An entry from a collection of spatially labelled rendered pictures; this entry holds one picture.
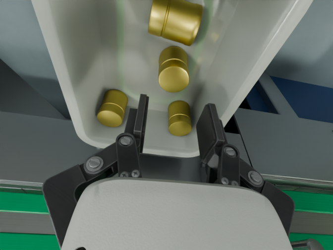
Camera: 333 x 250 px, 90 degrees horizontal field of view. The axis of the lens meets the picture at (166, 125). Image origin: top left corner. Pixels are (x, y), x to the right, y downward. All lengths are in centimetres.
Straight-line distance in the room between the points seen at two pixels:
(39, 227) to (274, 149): 34
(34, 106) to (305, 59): 81
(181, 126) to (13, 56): 46
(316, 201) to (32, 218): 38
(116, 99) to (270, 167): 22
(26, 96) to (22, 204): 52
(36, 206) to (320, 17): 60
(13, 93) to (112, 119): 60
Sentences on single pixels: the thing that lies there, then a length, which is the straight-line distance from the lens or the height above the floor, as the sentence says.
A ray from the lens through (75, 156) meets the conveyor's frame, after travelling 31.
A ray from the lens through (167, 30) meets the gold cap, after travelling 17.
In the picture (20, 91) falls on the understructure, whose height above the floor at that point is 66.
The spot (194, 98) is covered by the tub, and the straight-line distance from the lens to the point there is 26.
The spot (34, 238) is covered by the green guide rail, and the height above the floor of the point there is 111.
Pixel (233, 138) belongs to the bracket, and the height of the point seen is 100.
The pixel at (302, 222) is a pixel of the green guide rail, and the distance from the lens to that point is 28.
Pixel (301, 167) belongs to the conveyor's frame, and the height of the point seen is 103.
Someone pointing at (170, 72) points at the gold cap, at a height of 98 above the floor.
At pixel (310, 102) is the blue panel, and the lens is 51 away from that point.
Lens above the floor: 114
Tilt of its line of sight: 41 degrees down
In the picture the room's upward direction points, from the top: 179 degrees counter-clockwise
